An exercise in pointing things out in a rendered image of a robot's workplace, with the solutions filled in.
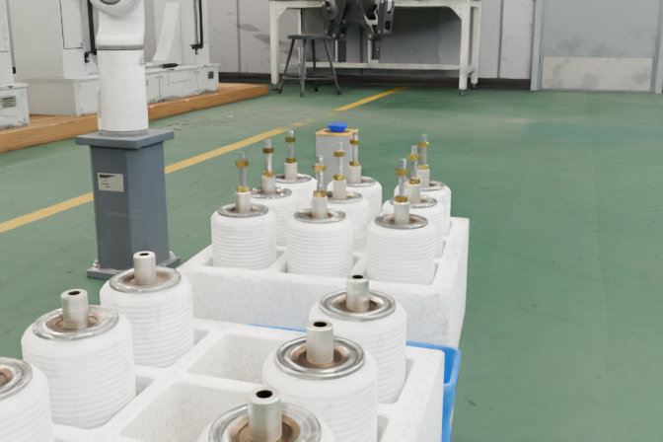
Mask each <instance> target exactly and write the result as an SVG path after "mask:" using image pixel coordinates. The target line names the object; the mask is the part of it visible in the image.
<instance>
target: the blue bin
mask: <svg viewBox="0 0 663 442"><path fill-rule="evenodd" d="M247 325H249V326H256V327H264V328H271V329H279V330H287V331H294V332H307V330H299V329H290V328H282V327H273V326H264V325H255V324H247ZM405 346H412V347H420V348H428V349H435V350H441V351H442V352H444V381H443V405H442V430H441V442H450V441H451V436H452V424H453V412H454V400H455V390H456V385H457V379H458V374H459V369H460V364H461V351H460V350H459V349H458V348H456V347H454V346H449V345H440V344H431V343H422V342H413V341H406V342H405Z"/></svg>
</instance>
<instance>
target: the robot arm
mask: <svg viewBox="0 0 663 442"><path fill-rule="evenodd" d="M90 1H91V3H92V4H93V5H94V7H95V8H97V9H98V10H99V31H98V34H97V37H96V46H97V57H98V70H99V84H100V88H97V89H96V102H97V116H98V129H99V134H102V135H104V136H113V137H126V136H138V135H144V134H147V133H149V129H148V111H147V95H146V78H145V62H144V45H143V40H144V35H145V20H144V0H90ZM394 5H395V0H323V1H322V11H323V23H324V34H325V35H326V36H329V37H332V38H333V56H334V58H335V62H338V63H341V62H345V61H346V40H344V39H345V38H346V35H347V32H348V30H349V28H351V27H352V24H353V23H361V26H362V27H363V28H364V29H365V32H366V34H367V36H368V38H369V39H370V40H367V63H368V64H377V63H378V60H379V59H380V50H381V39H382V38H383V37H386V36H389V35H390V34H391V32H392V23H393V15H394ZM376 9H378V10H379V14H378V17H377V14H376V12H375V10H376ZM337 10H338V13H337V15H336V11H337ZM369 20H371V21H369ZM330 22H331V23H330Z"/></svg>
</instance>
